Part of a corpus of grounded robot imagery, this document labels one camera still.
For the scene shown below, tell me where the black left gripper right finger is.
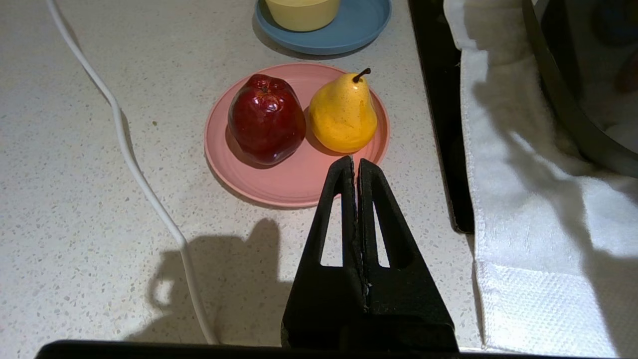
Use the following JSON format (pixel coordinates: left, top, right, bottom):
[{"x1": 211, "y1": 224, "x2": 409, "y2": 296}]
[{"x1": 357, "y1": 158, "x2": 459, "y2": 351}]

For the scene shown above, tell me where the red apple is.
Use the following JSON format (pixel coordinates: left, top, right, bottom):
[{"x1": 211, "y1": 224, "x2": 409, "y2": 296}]
[{"x1": 228, "y1": 74, "x2": 307, "y2": 166}]

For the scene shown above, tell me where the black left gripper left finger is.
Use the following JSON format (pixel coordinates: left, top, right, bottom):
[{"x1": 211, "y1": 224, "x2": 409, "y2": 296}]
[{"x1": 281, "y1": 155, "x2": 370, "y2": 349}]

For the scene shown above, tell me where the white towel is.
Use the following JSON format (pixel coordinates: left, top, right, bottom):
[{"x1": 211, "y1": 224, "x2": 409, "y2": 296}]
[{"x1": 443, "y1": 0, "x2": 638, "y2": 359}]

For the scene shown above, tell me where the blue plate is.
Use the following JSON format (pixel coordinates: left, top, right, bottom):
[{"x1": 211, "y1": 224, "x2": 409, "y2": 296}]
[{"x1": 254, "y1": 0, "x2": 392, "y2": 56}]

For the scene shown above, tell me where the yellow bowl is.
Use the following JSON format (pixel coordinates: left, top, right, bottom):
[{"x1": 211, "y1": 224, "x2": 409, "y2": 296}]
[{"x1": 265, "y1": 0, "x2": 341, "y2": 32}]

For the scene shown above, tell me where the black flat board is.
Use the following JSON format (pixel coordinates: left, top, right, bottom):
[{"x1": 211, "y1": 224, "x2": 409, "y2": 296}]
[{"x1": 408, "y1": 0, "x2": 475, "y2": 234}]

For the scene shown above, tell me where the dark grey rice cooker base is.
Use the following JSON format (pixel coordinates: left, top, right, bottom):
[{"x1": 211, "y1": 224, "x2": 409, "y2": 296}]
[{"x1": 522, "y1": 0, "x2": 638, "y2": 179}]

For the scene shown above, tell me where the pink plate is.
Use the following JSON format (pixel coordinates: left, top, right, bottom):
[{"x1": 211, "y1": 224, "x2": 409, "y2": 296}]
[{"x1": 204, "y1": 62, "x2": 390, "y2": 208}]

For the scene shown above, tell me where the yellow pear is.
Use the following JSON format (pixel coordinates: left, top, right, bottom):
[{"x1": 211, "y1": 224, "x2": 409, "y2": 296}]
[{"x1": 309, "y1": 68, "x2": 378, "y2": 154}]

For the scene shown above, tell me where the white power cable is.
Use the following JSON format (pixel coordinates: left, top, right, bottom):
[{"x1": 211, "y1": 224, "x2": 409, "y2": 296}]
[{"x1": 46, "y1": 0, "x2": 220, "y2": 346}]

